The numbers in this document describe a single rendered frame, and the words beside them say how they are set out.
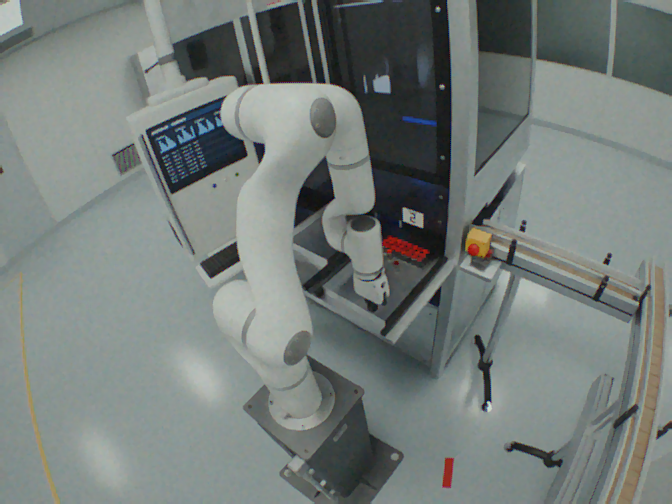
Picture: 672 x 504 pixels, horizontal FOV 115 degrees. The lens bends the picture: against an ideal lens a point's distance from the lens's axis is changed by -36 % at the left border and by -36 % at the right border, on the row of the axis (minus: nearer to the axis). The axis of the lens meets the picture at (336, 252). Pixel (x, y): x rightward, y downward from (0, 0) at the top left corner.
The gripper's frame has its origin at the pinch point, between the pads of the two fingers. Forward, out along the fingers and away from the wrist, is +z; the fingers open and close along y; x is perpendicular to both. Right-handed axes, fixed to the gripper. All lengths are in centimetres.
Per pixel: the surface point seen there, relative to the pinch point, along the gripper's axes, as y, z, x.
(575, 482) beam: -89, 37, 4
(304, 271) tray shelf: 33.8, 4.5, -2.1
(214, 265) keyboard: 78, 10, 15
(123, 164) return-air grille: 543, 60, -40
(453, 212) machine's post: -8.7, -16.9, -35.3
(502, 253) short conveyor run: -26, 1, -46
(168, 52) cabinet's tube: 95, -82, -6
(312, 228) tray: 50, 5, -23
